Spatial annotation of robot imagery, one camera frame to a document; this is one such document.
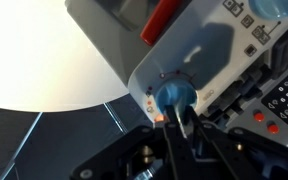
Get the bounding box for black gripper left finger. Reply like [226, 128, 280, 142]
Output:
[69, 104, 200, 180]

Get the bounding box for blue stove knob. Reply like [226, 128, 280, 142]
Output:
[154, 81, 198, 116]
[248, 0, 288, 20]

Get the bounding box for grey oven door red handle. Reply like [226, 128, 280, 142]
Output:
[83, 0, 183, 48]

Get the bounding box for round white table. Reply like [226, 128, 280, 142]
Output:
[0, 0, 131, 113]

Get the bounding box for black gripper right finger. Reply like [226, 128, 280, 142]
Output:
[183, 104, 288, 180]

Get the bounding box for grey toy stove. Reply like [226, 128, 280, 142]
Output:
[64, 0, 288, 151]

